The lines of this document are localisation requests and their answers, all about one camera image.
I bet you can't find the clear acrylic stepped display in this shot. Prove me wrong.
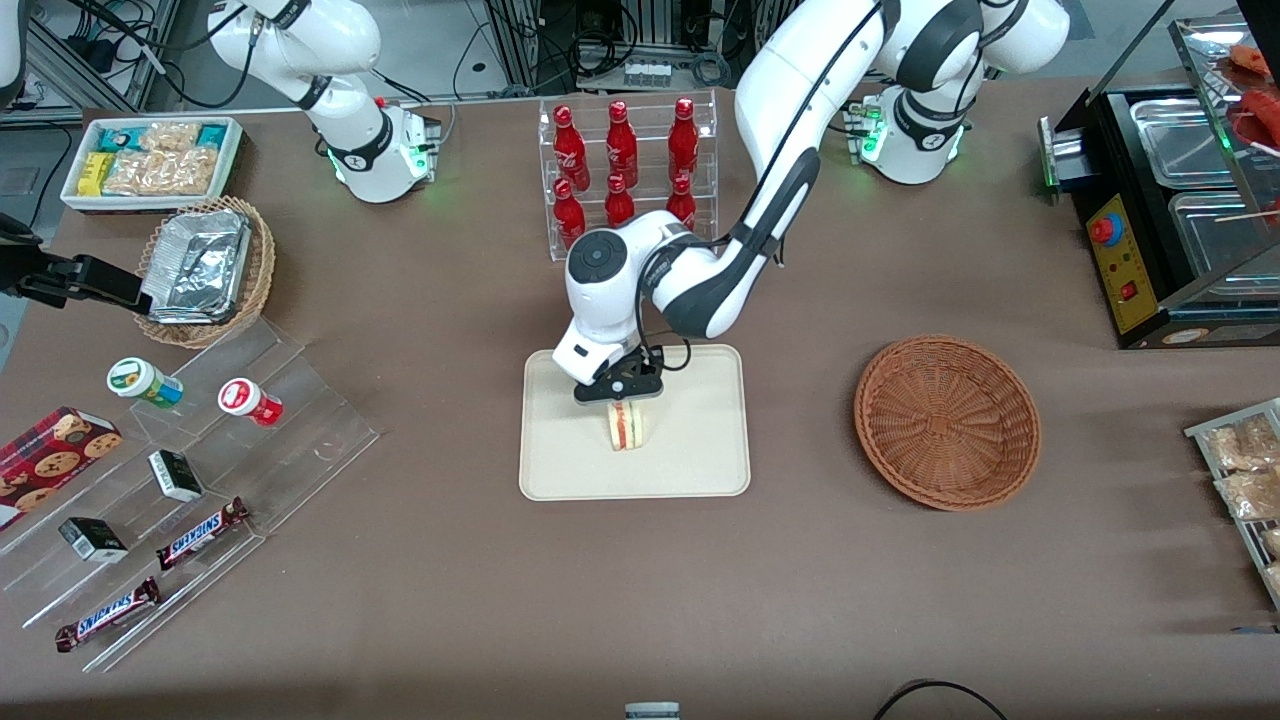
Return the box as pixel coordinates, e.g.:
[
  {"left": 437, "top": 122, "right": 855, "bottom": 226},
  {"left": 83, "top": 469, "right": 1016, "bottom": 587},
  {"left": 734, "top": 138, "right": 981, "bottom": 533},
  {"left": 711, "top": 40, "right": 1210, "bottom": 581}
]
[{"left": 0, "top": 317, "right": 382, "bottom": 674}]

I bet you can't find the black cable loop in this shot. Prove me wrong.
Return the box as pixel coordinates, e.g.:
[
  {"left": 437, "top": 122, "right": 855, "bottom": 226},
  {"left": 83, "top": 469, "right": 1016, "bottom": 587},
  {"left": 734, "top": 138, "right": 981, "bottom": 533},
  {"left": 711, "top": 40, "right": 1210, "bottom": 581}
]
[{"left": 872, "top": 679, "right": 1007, "bottom": 720}]

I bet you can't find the clear acrylic bottle rack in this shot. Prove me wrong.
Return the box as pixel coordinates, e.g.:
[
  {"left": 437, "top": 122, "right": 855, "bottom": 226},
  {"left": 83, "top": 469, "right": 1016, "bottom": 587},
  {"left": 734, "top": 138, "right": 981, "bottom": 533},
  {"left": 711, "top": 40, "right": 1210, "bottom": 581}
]
[{"left": 537, "top": 91, "right": 720, "bottom": 264}]

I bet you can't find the red snack cup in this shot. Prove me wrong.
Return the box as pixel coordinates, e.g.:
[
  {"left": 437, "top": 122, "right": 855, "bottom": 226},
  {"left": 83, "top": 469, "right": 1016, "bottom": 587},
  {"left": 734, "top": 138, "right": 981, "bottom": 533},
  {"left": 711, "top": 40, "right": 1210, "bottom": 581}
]
[{"left": 217, "top": 377, "right": 284, "bottom": 428}]

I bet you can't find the red cookie box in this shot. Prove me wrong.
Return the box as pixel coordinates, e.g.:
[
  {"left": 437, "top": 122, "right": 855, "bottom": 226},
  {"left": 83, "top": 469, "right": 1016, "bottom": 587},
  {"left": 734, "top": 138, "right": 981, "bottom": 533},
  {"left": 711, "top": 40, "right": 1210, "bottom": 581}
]
[{"left": 0, "top": 406, "right": 124, "bottom": 532}]

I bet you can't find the round brown wicker basket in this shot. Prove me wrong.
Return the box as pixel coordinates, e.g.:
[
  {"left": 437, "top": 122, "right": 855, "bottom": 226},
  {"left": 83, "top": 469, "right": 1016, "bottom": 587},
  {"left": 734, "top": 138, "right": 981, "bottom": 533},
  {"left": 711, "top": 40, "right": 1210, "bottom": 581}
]
[{"left": 853, "top": 334, "right": 1043, "bottom": 513}]

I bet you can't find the stack of foil trays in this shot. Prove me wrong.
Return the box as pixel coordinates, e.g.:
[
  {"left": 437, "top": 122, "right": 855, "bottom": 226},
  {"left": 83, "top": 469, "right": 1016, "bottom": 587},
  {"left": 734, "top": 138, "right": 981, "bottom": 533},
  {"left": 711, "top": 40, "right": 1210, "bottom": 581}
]
[{"left": 139, "top": 209, "right": 252, "bottom": 325}]

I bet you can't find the red cola bottle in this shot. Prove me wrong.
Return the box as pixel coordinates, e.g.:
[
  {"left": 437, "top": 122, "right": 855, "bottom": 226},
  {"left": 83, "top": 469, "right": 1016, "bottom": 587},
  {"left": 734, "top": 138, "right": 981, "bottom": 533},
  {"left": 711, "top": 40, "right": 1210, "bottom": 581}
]
[
  {"left": 603, "top": 172, "right": 637, "bottom": 230},
  {"left": 667, "top": 96, "right": 700, "bottom": 182},
  {"left": 664, "top": 171, "right": 699, "bottom": 232},
  {"left": 552, "top": 104, "right": 592, "bottom": 192},
  {"left": 552, "top": 177, "right": 589, "bottom": 252},
  {"left": 605, "top": 99, "right": 640, "bottom": 187}
]

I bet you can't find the white snack bin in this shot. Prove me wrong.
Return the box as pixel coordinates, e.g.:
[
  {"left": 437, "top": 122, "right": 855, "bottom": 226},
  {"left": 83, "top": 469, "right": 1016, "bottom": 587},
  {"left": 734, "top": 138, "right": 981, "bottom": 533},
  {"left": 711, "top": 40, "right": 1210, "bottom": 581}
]
[{"left": 59, "top": 116, "right": 245, "bottom": 215}]

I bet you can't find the silver warmer side drawer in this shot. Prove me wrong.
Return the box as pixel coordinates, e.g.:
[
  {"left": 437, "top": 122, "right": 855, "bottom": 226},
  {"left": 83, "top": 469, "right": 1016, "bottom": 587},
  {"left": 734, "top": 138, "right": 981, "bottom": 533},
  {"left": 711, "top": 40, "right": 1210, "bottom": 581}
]
[{"left": 1038, "top": 115, "right": 1097, "bottom": 193}]

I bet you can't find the small black carton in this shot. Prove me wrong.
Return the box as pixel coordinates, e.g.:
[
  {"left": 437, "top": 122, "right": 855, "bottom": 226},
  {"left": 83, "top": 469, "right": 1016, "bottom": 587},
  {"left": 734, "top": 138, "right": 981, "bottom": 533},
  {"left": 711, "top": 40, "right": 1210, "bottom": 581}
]
[
  {"left": 147, "top": 449, "right": 205, "bottom": 504},
  {"left": 57, "top": 516, "right": 130, "bottom": 564}
]

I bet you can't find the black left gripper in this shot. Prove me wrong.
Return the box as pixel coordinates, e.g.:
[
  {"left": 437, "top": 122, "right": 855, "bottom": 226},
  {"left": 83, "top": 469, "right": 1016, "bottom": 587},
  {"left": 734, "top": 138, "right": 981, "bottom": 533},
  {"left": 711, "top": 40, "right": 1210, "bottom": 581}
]
[{"left": 574, "top": 347, "right": 668, "bottom": 406}]

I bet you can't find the tray of packaged snacks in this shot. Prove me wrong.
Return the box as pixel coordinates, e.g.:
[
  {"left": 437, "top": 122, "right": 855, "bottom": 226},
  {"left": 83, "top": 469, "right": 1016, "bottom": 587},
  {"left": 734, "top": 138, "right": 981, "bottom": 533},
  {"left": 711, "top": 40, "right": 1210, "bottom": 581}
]
[{"left": 1184, "top": 397, "right": 1280, "bottom": 612}]

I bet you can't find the aluminium frame rack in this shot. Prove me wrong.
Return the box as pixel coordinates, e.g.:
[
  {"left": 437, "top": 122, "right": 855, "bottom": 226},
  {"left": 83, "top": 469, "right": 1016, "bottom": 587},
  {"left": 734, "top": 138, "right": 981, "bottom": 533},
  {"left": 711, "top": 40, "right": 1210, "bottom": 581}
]
[{"left": 25, "top": 0, "right": 183, "bottom": 123}]

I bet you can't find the Snickers chocolate bar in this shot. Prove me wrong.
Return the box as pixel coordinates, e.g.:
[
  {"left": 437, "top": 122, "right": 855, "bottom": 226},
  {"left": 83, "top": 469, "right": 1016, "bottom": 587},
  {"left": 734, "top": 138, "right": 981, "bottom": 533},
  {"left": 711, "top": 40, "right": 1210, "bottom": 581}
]
[
  {"left": 155, "top": 496, "right": 250, "bottom": 572},
  {"left": 54, "top": 576, "right": 162, "bottom": 654}
]

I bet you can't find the beige plastic serving tray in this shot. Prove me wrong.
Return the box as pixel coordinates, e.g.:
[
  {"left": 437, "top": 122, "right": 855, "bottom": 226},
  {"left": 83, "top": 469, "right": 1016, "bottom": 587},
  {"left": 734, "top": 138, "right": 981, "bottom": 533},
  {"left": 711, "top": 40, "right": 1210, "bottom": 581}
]
[{"left": 518, "top": 344, "right": 752, "bottom": 501}]

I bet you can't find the black food warmer yellow panel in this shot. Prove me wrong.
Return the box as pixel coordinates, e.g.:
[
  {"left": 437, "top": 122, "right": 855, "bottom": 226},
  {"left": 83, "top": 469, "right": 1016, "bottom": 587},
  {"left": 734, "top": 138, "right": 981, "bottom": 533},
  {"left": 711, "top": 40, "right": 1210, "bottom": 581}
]
[{"left": 1038, "top": 0, "right": 1280, "bottom": 351}]

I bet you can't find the light wicker basket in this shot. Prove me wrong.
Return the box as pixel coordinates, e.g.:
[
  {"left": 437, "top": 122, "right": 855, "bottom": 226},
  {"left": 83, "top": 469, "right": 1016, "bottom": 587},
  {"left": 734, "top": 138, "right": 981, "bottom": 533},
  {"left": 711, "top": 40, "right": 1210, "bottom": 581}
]
[{"left": 132, "top": 194, "right": 277, "bottom": 350}]

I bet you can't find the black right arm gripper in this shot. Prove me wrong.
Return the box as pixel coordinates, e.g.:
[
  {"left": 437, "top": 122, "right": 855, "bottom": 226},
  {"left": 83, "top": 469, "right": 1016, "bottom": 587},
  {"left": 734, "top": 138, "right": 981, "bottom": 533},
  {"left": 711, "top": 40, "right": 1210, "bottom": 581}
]
[{"left": 0, "top": 212, "right": 151, "bottom": 308}]

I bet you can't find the steel warmer pan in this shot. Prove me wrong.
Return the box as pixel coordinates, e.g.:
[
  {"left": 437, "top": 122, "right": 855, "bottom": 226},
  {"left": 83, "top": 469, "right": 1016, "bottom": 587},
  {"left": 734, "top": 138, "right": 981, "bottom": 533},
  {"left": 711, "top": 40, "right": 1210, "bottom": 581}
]
[
  {"left": 1129, "top": 96, "right": 1243, "bottom": 192},
  {"left": 1167, "top": 189, "right": 1280, "bottom": 293}
]

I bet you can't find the green lid snack cup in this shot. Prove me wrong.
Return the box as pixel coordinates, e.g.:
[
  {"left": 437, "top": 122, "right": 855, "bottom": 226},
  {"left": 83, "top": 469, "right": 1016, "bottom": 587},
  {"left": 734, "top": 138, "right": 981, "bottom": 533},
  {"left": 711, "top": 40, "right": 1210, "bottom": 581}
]
[{"left": 106, "top": 356, "right": 185, "bottom": 410}]

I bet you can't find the clear bag of rice crackers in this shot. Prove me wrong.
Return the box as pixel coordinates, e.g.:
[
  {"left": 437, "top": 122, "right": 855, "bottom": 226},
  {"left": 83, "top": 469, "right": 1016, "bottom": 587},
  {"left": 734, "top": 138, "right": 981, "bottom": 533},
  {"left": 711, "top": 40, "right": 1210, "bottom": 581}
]
[
  {"left": 104, "top": 149, "right": 218, "bottom": 197},
  {"left": 140, "top": 121, "right": 202, "bottom": 154}
]

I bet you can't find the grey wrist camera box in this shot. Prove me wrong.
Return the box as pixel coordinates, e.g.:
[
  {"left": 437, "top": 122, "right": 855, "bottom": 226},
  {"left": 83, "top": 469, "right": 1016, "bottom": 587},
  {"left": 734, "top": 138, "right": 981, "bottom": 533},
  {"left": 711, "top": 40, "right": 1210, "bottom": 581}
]
[{"left": 552, "top": 338, "right": 622, "bottom": 390}]

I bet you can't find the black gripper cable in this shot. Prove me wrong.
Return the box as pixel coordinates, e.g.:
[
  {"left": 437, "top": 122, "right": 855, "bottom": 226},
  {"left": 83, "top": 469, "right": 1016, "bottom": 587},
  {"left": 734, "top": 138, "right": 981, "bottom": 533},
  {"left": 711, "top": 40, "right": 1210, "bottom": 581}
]
[{"left": 640, "top": 334, "right": 694, "bottom": 374}]

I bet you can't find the triangle sandwich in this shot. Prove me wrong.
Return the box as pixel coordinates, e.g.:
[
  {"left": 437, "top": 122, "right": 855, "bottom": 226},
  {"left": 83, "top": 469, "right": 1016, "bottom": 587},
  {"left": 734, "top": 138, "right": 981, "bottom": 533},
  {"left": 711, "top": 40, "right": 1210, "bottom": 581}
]
[{"left": 606, "top": 400, "right": 650, "bottom": 454}]

